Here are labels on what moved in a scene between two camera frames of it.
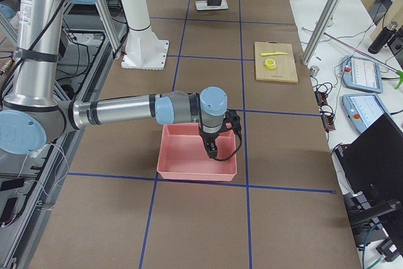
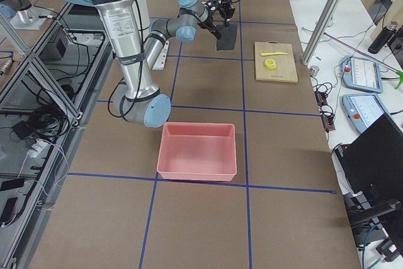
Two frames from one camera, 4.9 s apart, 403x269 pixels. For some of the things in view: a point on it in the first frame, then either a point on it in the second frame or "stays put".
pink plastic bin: [183, 154] stays put
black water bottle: [383, 38] stays put
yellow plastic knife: [277, 53] stays put
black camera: [233, 117] → [213, 4]
